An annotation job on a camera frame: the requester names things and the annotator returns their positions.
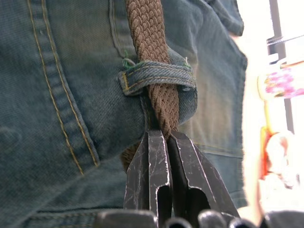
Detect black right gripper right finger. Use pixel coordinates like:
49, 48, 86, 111
167, 130, 240, 228

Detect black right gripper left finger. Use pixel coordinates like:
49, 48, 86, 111
123, 129, 173, 227

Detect brown braided belt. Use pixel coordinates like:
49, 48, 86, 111
120, 0, 180, 173

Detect blue denim shorts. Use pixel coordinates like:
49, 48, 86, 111
0, 0, 248, 228

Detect red and yellow object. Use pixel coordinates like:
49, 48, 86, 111
258, 99, 301, 188

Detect pink floral patterned object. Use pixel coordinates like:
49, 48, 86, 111
257, 60, 304, 100

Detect black metal post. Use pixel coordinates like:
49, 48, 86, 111
266, 0, 295, 134

